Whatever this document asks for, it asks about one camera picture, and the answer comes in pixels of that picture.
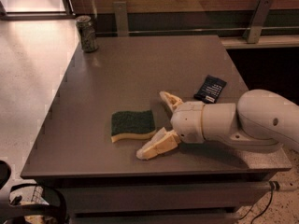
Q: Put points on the dark blue snack packet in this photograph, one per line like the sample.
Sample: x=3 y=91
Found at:
x=210 y=90

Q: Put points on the green drink can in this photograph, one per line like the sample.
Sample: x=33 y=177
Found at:
x=86 y=33

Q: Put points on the grey metal bracket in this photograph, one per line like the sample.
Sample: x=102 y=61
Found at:
x=258 y=19
x=121 y=18

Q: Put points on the right grey metal bracket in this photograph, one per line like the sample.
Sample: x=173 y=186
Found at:
x=258 y=19

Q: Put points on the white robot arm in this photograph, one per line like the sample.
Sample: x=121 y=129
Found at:
x=261 y=121

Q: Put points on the green and yellow sponge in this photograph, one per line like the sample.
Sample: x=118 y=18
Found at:
x=138 y=125

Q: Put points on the window frame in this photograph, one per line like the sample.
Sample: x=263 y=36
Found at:
x=35 y=10

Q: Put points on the black chair with wire basket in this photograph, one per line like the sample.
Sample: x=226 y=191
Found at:
x=22 y=202

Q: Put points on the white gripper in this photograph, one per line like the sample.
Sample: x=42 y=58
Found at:
x=187 y=121

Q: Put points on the left grey metal bracket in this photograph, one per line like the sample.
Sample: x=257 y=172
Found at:
x=121 y=18

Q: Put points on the grey cabinet with drawers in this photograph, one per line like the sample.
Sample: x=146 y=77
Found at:
x=103 y=181

